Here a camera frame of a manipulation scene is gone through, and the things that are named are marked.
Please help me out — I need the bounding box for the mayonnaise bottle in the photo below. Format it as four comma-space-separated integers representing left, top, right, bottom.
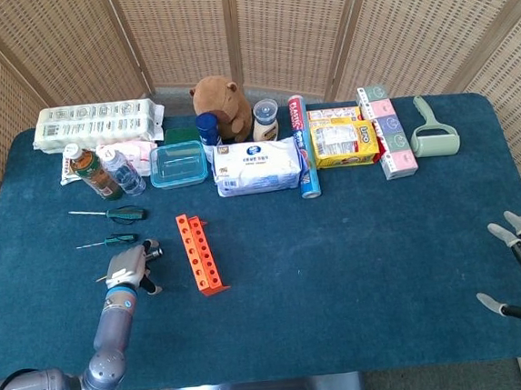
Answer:
249, 97, 281, 145

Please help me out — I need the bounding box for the green lint roller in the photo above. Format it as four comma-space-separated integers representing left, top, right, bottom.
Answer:
406, 92, 462, 160

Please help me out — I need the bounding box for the orange test tube rack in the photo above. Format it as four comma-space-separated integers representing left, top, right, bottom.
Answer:
175, 210, 232, 299

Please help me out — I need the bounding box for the blue white spray can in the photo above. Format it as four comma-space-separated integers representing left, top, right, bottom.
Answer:
194, 110, 224, 149

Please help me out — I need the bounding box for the pink white snack bag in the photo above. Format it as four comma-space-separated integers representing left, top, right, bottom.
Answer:
95, 138, 161, 181

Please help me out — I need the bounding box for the metal precision screwdriver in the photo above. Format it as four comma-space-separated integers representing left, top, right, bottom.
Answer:
92, 245, 165, 284

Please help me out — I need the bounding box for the clear water bottle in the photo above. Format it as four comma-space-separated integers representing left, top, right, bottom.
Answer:
99, 144, 148, 199

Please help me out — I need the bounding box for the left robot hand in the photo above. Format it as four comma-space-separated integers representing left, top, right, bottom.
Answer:
101, 238, 167, 300

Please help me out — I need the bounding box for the clear container teal lid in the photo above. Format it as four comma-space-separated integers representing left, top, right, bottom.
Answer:
147, 138, 211, 192

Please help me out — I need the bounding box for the pastel tissue box stack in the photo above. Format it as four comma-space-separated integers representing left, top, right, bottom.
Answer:
355, 82, 421, 184

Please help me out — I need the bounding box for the white wet wipes pack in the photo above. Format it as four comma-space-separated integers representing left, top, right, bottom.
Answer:
210, 135, 306, 199

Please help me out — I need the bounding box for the blue plastic wrap roll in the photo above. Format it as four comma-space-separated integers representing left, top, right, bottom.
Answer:
286, 93, 324, 201

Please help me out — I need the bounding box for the wicker folding screen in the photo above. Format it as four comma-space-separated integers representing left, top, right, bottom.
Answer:
0, 0, 521, 292

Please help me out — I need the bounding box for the small green black screwdriver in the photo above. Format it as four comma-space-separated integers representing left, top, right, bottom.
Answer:
75, 232, 141, 251

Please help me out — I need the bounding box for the brown capybara plush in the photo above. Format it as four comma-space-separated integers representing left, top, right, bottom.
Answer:
187, 73, 256, 147

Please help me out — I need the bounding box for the yellow snack bag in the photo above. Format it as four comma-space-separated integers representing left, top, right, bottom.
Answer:
309, 118, 382, 171

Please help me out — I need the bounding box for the green tea bottle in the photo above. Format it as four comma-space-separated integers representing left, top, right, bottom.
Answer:
63, 139, 124, 205

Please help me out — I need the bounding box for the white red printed packet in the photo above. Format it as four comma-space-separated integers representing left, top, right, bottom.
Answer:
57, 155, 81, 187

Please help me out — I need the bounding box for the dark green box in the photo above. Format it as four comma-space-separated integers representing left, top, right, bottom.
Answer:
163, 125, 202, 145

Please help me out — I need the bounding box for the white toilet paper pack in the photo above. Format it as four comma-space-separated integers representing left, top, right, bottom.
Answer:
28, 95, 168, 155

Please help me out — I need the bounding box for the red white snack box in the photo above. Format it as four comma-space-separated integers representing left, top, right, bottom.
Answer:
306, 105, 364, 127

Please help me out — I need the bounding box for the large green black screwdriver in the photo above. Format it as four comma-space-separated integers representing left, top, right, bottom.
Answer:
67, 203, 148, 228

